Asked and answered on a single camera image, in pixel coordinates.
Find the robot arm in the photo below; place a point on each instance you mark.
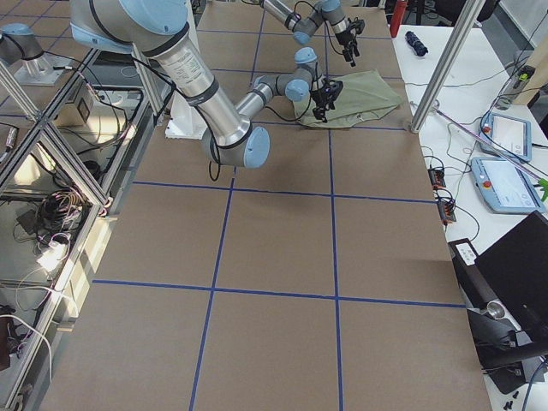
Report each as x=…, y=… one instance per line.
x=322, y=12
x=160, y=30

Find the orange circuit board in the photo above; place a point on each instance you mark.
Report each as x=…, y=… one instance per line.
x=446, y=210
x=436, y=177

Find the folded dark blue umbrella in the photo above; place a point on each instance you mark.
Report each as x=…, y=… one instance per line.
x=416, y=45

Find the orange circuit board near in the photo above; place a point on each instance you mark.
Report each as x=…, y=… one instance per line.
x=446, y=210

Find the blue teach pendant near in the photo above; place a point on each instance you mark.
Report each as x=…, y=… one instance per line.
x=504, y=188

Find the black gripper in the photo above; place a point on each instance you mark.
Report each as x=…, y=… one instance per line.
x=322, y=98
x=348, y=43

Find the blue teach pendant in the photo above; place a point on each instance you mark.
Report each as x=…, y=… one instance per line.
x=512, y=133
x=504, y=188

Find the green capped drink bottle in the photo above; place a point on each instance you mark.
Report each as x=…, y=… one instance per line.
x=516, y=83

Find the orange circuit board far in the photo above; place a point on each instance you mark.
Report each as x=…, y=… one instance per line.
x=436, y=177

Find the white central column base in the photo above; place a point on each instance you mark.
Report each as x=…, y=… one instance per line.
x=184, y=115

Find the aluminium frame post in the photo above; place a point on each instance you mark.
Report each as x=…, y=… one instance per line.
x=459, y=34

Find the black laptop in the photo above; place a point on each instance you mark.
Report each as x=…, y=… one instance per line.
x=515, y=267

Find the green long-sleeve shirt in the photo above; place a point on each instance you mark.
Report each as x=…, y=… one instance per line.
x=365, y=97

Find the blue teach pendant far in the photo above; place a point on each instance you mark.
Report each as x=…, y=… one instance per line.
x=512, y=133

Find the red cylinder bottle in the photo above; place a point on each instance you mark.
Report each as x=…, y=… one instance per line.
x=397, y=16

